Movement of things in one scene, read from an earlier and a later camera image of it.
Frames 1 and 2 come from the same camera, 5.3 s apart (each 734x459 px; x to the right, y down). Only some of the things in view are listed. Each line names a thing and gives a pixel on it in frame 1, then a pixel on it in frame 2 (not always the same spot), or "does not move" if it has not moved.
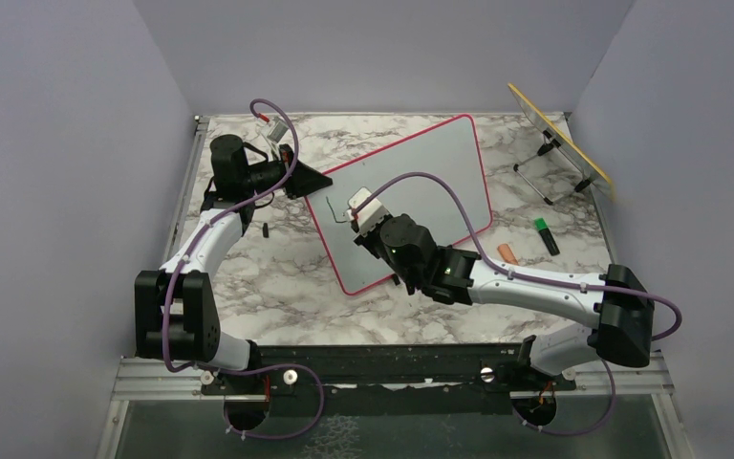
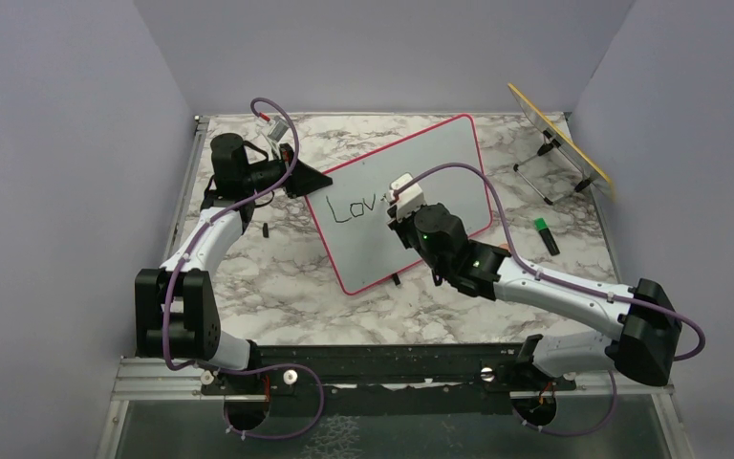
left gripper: [305, 180] does not move
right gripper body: [373, 241] -> [407, 230]
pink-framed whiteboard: [452, 151] does not move
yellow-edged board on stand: [561, 168] does not move
